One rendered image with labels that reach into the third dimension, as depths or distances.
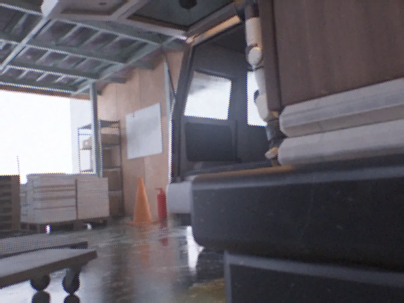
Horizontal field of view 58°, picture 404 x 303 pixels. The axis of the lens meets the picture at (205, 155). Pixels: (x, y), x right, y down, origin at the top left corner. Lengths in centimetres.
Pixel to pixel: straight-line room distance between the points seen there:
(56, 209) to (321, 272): 559
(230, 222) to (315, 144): 7
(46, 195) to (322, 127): 551
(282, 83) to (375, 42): 6
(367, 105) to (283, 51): 7
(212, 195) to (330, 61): 11
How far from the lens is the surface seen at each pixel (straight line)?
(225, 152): 349
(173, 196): 295
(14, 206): 688
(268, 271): 18
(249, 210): 17
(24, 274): 174
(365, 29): 23
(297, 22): 25
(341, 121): 22
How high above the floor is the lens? 49
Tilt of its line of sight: 5 degrees up
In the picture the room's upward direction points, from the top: 4 degrees counter-clockwise
